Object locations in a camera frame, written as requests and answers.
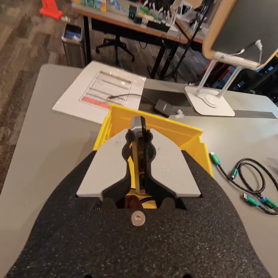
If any short braided green-plug cable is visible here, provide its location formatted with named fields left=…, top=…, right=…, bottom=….
left=209, top=152, right=260, bottom=208

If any orange traffic cone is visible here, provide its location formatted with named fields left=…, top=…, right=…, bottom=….
left=39, top=0, right=64, bottom=20

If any long braided green-plug cable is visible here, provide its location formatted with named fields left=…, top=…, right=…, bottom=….
left=230, top=158, right=278, bottom=216

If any thin black cable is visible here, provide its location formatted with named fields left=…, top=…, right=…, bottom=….
left=107, top=93, right=157, bottom=107

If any wood-rimmed dark panel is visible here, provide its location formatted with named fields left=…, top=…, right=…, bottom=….
left=202, top=0, right=278, bottom=70

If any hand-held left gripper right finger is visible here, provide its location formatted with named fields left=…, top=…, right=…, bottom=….
left=147, top=128, right=202, bottom=202

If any black office chair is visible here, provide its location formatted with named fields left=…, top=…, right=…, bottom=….
left=95, top=35, right=136, bottom=65

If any black digital timer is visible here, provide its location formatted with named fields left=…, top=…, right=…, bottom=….
left=128, top=4, right=144, bottom=24

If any yellow plastic bin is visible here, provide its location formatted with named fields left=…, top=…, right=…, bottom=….
left=93, top=103, right=214, bottom=209

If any black three-port switch box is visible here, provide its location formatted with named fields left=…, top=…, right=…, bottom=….
left=130, top=116, right=151, bottom=195

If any colourful toy bricks pile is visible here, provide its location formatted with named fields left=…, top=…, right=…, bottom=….
left=73, top=0, right=128, bottom=13

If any silver trash bin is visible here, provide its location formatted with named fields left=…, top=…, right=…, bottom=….
left=61, top=23, right=86, bottom=68

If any laminated printed sheet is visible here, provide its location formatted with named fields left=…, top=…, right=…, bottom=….
left=79, top=70, right=133, bottom=109

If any dark grey mat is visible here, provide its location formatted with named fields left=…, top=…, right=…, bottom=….
left=139, top=87, right=278, bottom=119

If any white paper sheet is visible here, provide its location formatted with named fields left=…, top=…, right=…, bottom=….
left=52, top=61, right=146, bottom=125

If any black tripod stand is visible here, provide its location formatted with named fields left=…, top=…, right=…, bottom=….
left=162, top=0, right=210, bottom=84

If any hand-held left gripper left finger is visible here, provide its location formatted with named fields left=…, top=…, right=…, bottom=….
left=76, top=129, right=132, bottom=202

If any wooden background desk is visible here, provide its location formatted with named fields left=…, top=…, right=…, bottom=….
left=71, top=0, right=205, bottom=79

